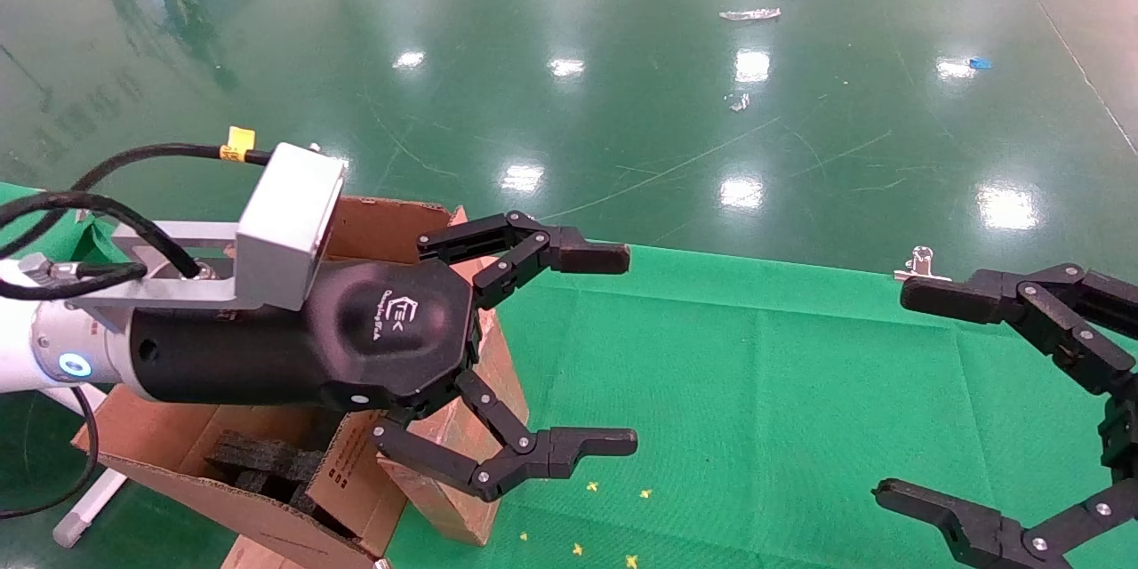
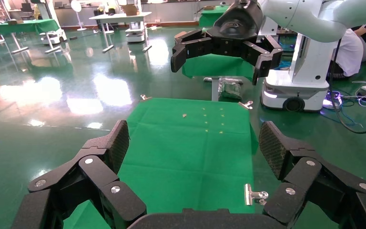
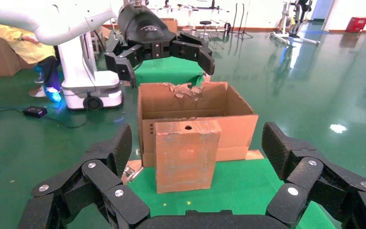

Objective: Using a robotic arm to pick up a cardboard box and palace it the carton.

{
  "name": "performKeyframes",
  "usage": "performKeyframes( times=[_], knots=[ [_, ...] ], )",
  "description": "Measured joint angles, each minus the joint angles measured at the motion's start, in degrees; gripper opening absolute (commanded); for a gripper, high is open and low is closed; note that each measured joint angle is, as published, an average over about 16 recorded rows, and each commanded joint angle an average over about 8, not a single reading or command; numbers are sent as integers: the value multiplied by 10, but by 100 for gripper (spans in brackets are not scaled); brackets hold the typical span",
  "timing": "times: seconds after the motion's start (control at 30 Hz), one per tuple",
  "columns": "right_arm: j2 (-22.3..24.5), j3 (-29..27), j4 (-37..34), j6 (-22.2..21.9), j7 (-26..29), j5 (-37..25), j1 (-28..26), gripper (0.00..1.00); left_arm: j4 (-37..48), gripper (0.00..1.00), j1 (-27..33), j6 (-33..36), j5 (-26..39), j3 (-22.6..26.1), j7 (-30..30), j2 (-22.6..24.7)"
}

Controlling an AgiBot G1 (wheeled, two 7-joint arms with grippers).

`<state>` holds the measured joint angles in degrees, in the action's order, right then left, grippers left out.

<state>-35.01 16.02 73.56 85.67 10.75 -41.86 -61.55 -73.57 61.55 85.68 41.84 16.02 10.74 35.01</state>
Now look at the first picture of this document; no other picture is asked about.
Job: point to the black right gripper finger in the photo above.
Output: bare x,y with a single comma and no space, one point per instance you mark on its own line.
978,529
951,298

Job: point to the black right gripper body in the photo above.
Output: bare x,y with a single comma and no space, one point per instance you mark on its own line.
1122,431

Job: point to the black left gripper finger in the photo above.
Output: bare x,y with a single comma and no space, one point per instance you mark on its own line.
587,442
578,258

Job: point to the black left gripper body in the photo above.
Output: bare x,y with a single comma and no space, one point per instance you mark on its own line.
373,338

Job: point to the small taped cardboard box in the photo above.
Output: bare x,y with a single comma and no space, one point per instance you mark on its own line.
453,507

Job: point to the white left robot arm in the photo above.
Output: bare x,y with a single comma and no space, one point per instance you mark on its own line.
18,347

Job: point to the large open cardboard carton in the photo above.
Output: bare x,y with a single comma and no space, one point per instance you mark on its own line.
151,444

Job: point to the silver binder clip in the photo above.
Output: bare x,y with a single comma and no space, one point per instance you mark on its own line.
921,262

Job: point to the black foam insert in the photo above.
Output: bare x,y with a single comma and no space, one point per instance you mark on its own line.
267,458

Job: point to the large green table cloth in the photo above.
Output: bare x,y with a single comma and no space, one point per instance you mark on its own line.
756,409

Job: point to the blue floor scrap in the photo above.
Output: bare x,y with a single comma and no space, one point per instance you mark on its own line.
979,63

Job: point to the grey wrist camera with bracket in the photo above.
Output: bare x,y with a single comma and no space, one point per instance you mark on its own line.
284,222

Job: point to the white metal frame tube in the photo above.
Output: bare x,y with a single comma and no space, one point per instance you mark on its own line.
84,507

